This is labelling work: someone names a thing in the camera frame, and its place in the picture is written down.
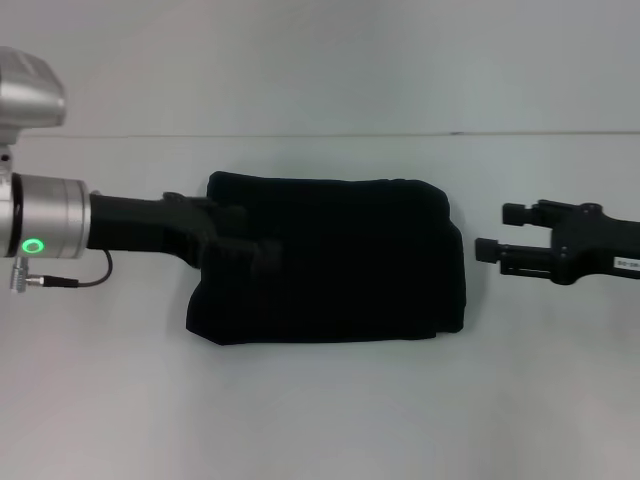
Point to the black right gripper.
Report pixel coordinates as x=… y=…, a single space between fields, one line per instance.
x=595 y=245

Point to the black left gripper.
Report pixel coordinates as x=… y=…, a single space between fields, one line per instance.
x=150 y=225

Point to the black t-shirt with white print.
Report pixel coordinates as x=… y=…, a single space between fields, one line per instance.
x=340 y=260

